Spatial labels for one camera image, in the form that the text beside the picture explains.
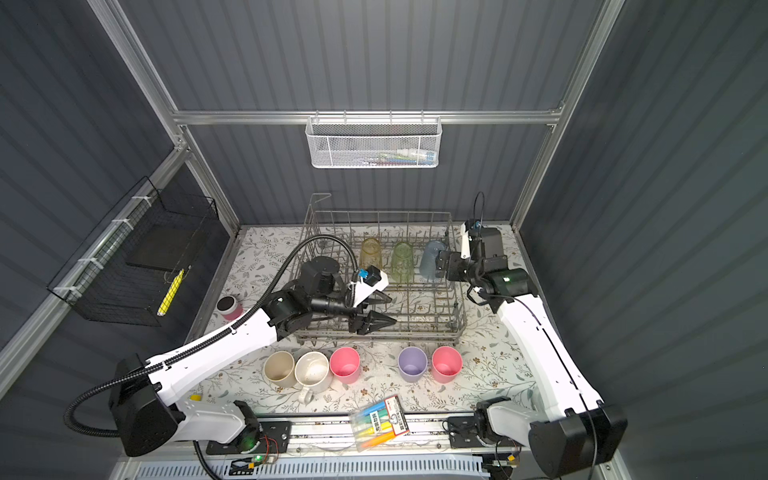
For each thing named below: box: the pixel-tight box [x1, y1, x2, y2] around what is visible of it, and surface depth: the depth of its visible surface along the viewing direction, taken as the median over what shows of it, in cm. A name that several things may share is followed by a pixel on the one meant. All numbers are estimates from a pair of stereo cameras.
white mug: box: [294, 351, 331, 405], surface depth 80 cm
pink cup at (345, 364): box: [329, 346, 361, 385], surface depth 80 cm
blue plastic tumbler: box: [419, 240, 445, 280], surface depth 93 cm
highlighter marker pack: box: [350, 395, 410, 452], surface depth 77 cm
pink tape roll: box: [216, 295, 243, 321], surface depth 94 cm
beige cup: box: [264, 350, 297, 388], surface depth 79 cm
